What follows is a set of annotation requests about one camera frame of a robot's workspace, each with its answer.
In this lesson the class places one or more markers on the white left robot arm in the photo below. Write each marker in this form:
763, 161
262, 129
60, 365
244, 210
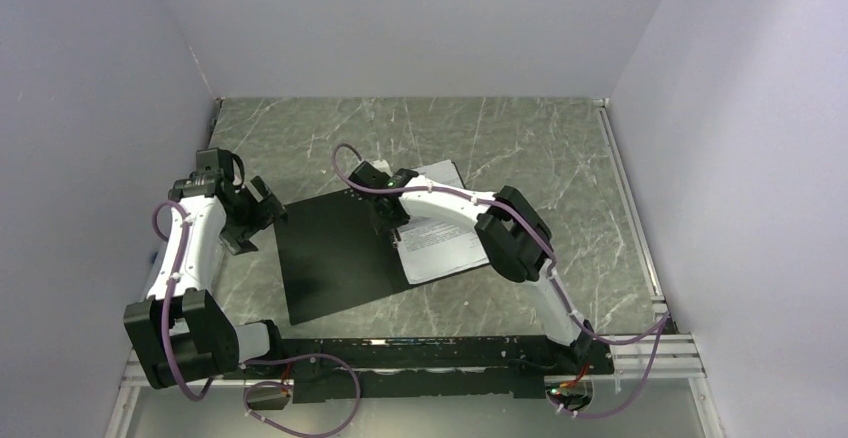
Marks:
179, 333

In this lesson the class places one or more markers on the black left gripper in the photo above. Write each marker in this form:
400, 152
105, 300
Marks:
266, 211

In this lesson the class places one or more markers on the beige folder with black inside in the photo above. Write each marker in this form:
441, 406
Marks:
332, 259

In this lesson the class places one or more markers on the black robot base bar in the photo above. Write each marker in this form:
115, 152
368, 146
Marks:
521, 366

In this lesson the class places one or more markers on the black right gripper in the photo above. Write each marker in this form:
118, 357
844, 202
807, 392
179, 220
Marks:
386, 226

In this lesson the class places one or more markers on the aluminium frame rail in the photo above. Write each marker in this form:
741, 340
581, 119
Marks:
132, 382

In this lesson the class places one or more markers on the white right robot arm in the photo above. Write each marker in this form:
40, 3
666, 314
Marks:
515, 239

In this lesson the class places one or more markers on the printed white paper sheet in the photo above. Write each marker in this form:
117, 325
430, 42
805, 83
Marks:
440, 239

